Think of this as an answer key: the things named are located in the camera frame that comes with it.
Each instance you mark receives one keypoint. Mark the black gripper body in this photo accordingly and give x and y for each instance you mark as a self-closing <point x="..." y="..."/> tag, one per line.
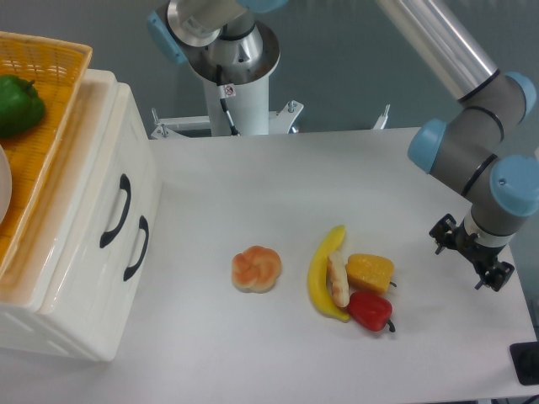
<point x="482" y="258"/>

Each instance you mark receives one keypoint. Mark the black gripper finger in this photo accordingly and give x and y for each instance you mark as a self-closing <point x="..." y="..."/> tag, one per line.
<point x="444" y="233"/>
<point x="493" y="275"/>

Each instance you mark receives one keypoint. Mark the black top drawer handle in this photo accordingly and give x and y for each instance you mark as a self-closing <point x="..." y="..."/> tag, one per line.
<point x="119" y="212"/>

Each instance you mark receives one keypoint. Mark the black drawer handle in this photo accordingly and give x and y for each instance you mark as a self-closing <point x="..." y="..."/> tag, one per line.
<point x="139" y="250"/>
<point x="119" y="212"/>

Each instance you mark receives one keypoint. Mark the white drawer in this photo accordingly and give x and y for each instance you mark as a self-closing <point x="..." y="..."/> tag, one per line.
<point x="88" y="303"/>

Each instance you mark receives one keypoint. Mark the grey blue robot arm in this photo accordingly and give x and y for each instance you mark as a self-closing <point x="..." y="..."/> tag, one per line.
<point x="503" y="192"/>

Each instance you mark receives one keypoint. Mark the white plastic drawer cabinet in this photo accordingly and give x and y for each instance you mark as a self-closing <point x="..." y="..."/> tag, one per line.
<point x="23" y="290"/>

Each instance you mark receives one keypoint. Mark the yellow toy bell pepper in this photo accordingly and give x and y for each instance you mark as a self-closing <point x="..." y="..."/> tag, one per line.
<point x="370" y="272"/>

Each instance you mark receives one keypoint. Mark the black device at edge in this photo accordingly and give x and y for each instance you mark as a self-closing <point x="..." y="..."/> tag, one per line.
<point x="525" y="358"/>

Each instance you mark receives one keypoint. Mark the red toy bell pepper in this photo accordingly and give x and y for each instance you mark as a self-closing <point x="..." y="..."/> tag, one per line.
<point x="371" y="311"/>

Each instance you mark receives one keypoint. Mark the toy baguette stick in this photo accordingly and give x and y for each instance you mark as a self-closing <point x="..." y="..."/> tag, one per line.
<point x="337" y="274"/>

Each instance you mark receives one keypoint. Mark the yellow toy banana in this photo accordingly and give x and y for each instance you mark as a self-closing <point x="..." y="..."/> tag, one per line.
<point x="317" y="276"/>

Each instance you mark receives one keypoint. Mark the toy bread roll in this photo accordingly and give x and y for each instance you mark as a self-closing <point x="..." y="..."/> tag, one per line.
<point x="256" y="269"/>

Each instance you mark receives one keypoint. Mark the orange woven basket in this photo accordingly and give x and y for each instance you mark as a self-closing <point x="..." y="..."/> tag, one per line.
<point x="57" y="67"/>

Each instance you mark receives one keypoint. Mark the green toy bell pepper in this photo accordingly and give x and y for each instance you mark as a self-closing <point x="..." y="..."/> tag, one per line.
<point x="21" y="106"/>

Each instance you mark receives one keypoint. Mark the white plate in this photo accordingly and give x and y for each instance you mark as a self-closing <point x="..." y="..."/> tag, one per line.
<point x="5" y="184"/>

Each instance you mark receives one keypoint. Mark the white frame bracket right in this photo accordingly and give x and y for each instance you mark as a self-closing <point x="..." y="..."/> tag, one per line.
<point x="382" y="119"/>

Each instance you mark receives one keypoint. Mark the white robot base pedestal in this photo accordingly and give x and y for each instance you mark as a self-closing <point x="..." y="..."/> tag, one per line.
<point x="235" y="75"/>

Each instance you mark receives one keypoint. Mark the black lower drawer handle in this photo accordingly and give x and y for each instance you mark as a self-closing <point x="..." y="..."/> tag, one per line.
<point x="139" y="250"/>

